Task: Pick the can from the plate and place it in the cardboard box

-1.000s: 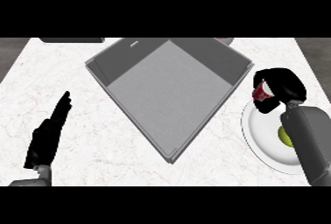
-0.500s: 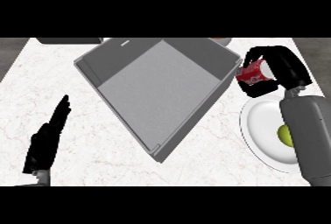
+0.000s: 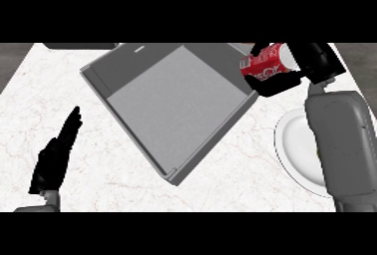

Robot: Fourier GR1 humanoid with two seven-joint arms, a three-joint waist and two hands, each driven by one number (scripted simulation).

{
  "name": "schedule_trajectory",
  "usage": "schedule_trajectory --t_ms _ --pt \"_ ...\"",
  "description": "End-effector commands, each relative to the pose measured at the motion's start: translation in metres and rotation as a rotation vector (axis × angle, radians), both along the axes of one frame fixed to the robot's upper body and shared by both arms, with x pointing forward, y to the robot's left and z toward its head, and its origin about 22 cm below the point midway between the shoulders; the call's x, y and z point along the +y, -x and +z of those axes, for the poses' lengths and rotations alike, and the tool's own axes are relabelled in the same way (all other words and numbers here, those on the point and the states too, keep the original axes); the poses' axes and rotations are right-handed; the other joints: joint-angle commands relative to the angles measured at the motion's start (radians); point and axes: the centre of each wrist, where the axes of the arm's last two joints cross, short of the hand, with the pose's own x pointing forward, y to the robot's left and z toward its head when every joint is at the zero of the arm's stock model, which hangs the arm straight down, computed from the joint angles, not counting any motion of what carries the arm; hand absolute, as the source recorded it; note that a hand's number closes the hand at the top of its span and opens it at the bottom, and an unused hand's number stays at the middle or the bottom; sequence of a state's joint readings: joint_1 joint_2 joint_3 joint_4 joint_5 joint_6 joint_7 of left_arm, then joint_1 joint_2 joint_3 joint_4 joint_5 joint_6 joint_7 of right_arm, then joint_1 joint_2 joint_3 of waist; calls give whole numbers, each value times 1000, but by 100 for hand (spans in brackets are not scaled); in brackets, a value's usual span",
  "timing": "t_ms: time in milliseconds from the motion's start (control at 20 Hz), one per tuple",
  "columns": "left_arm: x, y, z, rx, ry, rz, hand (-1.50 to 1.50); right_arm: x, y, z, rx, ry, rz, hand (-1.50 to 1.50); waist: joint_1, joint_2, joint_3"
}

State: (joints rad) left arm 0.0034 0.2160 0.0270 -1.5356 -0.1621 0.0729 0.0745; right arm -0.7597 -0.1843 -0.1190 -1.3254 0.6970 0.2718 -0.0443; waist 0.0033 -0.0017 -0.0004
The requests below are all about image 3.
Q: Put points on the white plate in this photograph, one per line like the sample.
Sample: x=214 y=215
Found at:
x=298 y=149

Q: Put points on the grey open box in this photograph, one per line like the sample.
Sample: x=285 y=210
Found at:
x=171 y=109

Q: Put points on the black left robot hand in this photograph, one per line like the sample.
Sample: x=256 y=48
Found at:
x=55 y=156

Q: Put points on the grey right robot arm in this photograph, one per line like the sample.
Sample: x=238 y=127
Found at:
x=343 y=146

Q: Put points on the red soda can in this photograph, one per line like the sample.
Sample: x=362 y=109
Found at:
x=267 y=63

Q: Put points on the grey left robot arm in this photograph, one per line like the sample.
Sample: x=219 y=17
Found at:
x=47 y=202

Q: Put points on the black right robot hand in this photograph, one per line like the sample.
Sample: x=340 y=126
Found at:
x=313 y=63

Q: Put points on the dark grey flat object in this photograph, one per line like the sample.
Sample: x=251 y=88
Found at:
x=80 y=45

